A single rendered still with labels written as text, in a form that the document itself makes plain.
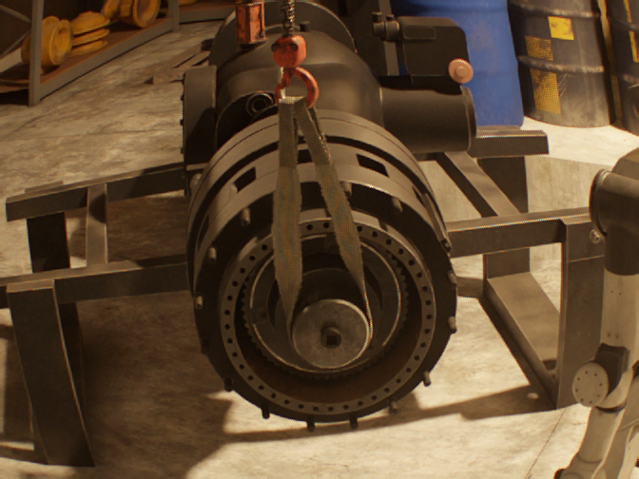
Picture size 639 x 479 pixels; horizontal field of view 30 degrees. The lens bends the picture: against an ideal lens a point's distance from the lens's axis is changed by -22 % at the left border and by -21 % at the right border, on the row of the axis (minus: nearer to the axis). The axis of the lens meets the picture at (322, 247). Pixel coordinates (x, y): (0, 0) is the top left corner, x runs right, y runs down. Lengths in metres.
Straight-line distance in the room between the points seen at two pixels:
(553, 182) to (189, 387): 1.70
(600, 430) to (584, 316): 2.10
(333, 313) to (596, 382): 0.94
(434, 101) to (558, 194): 1.33
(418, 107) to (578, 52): 1.79
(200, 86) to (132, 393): 1.09
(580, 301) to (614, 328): 2.15
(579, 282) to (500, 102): 1.71
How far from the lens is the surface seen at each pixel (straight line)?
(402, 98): 4.17
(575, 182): 5.34
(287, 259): 2.71
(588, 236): 3.97
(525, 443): 4.00
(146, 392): 4.56
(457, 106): 4.18
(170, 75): 9.21
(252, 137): 3.12
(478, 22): 5.48
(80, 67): 10.24
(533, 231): 3.98
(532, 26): 5.78
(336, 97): 3.68
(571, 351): 4.11
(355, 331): 2.73
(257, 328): 2.88
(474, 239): 3.93
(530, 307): 4.81
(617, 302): 1.88
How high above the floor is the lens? 1.91
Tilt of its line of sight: 19 degrees down
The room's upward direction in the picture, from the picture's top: 4 degrees counter-clockwise
